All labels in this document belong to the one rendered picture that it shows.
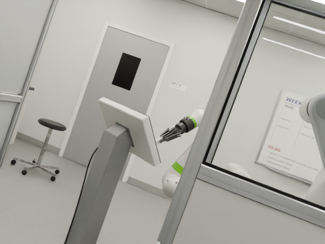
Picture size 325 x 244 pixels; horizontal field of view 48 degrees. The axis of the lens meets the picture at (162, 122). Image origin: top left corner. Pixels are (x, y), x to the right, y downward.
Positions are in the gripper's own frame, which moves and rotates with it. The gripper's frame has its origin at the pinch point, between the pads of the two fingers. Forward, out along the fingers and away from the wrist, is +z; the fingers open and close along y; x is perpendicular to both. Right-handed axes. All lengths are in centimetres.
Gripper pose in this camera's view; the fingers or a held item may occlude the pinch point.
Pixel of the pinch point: (158, 141)
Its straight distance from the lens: 222.8
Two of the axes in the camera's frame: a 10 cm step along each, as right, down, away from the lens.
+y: 6.0, 2.5, -7.6
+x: 2.2, 8.7, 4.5
